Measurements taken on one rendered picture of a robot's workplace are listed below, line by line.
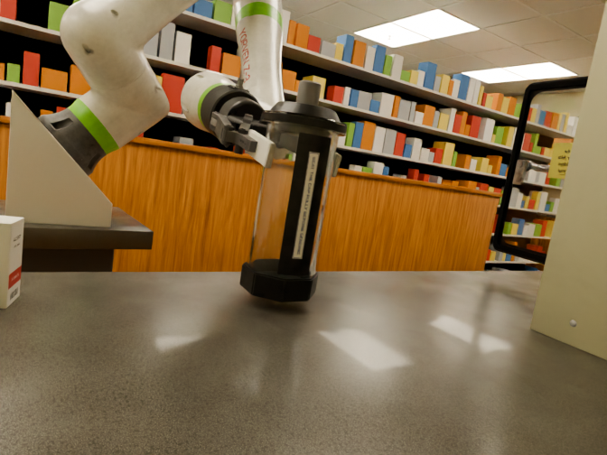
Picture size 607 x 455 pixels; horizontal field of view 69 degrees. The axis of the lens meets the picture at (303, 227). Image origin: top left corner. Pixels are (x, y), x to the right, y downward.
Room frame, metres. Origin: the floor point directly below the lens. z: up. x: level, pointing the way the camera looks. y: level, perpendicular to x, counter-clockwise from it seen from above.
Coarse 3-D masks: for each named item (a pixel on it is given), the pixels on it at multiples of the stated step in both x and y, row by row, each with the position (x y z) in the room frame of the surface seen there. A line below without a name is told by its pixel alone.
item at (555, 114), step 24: (552, 96) 1.01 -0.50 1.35; (576, 96) 0.96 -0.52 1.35; (528, 120) 1.05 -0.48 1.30; (552, 120) 1.00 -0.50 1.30; (576, 120) 0.94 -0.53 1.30; (528, 144) 1.04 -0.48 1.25; (552, 144) 0.98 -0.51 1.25; (528, 168) 1.02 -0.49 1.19; (552, 168) 0.97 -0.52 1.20; (528, 192) 1.01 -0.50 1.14; (552, 192) 0.96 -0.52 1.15; (528, 216) 1.00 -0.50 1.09; (552, 216) 0.95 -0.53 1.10; (528, 240) 0.99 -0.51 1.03
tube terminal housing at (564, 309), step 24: (600, 48) 0.61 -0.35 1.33; (600, 72) 0.61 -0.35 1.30; (600, 96) 0.60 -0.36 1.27; (600, 120) 0.59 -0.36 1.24; (576, 144) 0.61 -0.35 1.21; (600, 144) 0.59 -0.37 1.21; (576, 168) 0.61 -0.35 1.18; (600, 168) 0.58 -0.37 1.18; (576, 192) 0.60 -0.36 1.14; (600, 192) 0.58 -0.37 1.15; (576, 216) 0.59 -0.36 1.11; (600, 216) 0.57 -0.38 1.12; (552, 240) 0.61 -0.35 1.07; (576, 240) 0.59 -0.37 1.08; (600, 240) 0.57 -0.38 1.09; (552, 264) 0.61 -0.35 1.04; (576, 264) 0.58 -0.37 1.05; (600, 264) 0.56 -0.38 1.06; (552, 288) 0.60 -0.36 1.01; (576, 288) 0.58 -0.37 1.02; (600, 288) 0.55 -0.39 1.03; (552, 312) 0.60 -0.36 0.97; (576, 312) 0.57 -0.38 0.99; (600, 312) 0.55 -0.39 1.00; (552, 336) 0.59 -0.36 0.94; (576, 336) 0.56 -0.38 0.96; (600, 336) 0.54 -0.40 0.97
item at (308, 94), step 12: (300, 84) 0.56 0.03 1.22; (312, 84) 0.55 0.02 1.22; (300, 96) 0.55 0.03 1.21; (312, 96) 0.55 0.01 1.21; (276, 108) 0.54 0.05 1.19; (288, 108) 0.52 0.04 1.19; (300, 108) 0.52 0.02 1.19; (312, 108) 0.52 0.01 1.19; (324, 108) 0.53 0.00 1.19; (336, 120) 0.54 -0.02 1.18
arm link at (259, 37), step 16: (256, 16) 1.07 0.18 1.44; (240, 32) 1.06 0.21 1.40; (256, 32) 1.04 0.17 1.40; (272, 32) 1.06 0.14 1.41; (240, 48) 1.05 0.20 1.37; (256, 48) 1.01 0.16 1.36; (272, 48) 1.03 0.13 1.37; (256, 64) 0.98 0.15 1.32; (272, 64) 1.00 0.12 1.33; (256, 80) 0.95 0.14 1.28; (272, 80) 0.96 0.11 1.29; (256, 96) 0.92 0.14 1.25; (272, 96) 0.93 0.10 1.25
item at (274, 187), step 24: (264, 120) 0.54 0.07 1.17; (288, 144) 0.52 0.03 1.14; (336, 144) 0.55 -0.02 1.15; (264, 168) 0.54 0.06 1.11; (288, 168) 0.52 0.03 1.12; (264, 192) 0.53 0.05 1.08; (288, 192) 0.52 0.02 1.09; (264, 216) 0.53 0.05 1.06; (264, 240) 0.53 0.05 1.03; (264, 264) 0.53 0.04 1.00; (312, 264) 0.54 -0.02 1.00
